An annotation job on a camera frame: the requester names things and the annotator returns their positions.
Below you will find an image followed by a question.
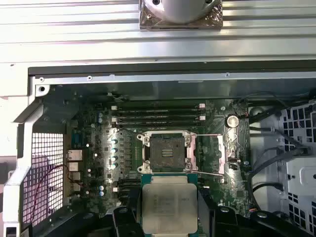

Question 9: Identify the green motherboard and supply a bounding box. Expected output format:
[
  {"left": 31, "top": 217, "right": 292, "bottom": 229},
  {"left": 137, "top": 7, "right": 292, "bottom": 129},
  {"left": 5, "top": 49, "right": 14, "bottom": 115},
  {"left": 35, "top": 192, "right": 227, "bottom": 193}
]
[{"left": 66, "top": 97, "right": 250, "bottom": 223}]

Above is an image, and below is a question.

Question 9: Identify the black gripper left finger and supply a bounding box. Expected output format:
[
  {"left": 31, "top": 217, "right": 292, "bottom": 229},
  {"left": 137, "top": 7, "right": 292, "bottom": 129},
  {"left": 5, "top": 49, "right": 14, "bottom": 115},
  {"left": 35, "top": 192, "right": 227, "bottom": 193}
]
[{"left": 105, "top": 189, "right": 143, "bottom": 237}]

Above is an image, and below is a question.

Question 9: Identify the silver network port block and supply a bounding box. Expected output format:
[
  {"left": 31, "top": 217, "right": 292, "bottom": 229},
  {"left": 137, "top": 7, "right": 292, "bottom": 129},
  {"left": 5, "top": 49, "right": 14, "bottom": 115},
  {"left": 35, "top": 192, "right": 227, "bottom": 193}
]
[{"left": 67, "top": 150, "right": 83, "bottom": 160}]

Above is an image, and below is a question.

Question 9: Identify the red fan wire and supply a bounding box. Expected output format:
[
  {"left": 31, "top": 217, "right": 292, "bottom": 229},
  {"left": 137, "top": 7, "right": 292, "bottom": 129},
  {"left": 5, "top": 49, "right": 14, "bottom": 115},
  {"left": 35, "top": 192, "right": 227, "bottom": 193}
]
[{"left": 31, "top": 164, "right": 73, "bottom": 223}]

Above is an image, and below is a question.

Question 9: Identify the metal socket cover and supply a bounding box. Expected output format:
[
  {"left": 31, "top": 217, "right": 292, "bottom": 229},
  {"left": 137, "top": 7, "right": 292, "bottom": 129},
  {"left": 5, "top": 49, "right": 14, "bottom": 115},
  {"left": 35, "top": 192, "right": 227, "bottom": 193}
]
[{"left": 186, "top": 132, "right": 227, "bottom": 177}]

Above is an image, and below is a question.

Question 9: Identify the metal wire locking lever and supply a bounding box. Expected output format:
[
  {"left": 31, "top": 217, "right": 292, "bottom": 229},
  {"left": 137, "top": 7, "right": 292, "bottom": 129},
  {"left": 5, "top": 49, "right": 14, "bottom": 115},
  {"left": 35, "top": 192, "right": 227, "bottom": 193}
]
[{"left": 192, "top": 170, "right": 225, "bottom": 177}]

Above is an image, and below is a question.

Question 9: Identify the blue serial port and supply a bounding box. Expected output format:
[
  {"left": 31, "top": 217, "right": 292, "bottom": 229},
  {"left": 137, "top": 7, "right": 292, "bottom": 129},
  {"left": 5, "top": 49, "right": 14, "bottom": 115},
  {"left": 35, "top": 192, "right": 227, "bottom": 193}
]
[{"left": 73, "top": 132, "right": 83, "bottom": 149}]

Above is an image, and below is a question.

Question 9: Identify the round silver board component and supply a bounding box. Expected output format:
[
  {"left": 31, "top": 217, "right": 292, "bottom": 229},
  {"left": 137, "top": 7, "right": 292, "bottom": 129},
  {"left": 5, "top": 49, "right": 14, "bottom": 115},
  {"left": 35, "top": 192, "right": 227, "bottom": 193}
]
[{"left": 226, "top": 113, "right": 239, "bottom": 128}]

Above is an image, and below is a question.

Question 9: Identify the silver green CPU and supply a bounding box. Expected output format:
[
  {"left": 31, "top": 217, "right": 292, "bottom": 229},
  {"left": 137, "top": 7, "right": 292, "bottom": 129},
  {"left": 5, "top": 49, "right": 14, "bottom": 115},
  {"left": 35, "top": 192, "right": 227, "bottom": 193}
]
[{"left": 140, "top": 172, "right": 199, "bottom": 235}]

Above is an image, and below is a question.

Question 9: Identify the CPU socket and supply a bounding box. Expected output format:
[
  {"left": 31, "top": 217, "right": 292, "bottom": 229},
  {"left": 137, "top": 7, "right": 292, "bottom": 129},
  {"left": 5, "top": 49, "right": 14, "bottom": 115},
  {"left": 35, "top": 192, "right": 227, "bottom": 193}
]
[{"left": 137, "top": 130, "right": 198, "bottom": 177}]

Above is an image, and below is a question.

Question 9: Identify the black cable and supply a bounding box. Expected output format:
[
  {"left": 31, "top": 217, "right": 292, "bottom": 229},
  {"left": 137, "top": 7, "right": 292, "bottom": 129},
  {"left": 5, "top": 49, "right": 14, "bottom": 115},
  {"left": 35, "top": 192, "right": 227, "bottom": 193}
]
[
  {"left": 250, "top": 182, "right": 284, "bottom": 211},
  {"left": 248, "top": 146, "right": 283, "bottom": 179}
]

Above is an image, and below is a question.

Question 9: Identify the perforated metal drive cage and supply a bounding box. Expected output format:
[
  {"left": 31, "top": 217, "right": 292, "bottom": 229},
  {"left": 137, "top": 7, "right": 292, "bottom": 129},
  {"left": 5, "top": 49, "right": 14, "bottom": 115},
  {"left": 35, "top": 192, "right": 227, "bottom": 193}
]
[{"left": 278, "top": 98, "right": 316, "bottom": 223}]

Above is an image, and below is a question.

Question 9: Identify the black silver PC case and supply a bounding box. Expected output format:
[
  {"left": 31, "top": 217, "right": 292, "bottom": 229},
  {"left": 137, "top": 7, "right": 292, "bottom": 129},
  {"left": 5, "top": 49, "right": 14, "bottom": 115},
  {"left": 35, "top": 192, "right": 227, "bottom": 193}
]
[{"left": 0, "top": 59, "right": 316, "bottom": 237}]

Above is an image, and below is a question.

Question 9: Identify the black RAM slot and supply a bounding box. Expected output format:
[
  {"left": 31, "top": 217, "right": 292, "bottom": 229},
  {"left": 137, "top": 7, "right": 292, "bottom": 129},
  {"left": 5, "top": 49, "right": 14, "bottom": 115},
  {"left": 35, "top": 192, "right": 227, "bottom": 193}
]
[
  {"left": 116, "top": 111, "right": 199, "bottom": 116},
  {"left": 118, "top": 187, "right": 141, "bottom": 195},
  {"left": 116, "top": 116, "right": 199, "bottom": 121},
  {"left": 116, "top": 120, "right": 199, "bottom": 126},
  {"left": 118, "top": 179, "right": 141, "bottom": 186},
  {"left": 116, "top": 106, "right": 199, "bottom": 111}
]

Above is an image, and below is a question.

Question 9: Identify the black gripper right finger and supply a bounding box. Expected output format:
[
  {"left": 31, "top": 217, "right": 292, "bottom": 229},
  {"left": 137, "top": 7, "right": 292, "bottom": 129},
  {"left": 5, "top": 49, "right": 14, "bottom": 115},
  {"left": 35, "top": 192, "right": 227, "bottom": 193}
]
[{"left": 197, "top": 187, "right": 316, "bottom": 237}]

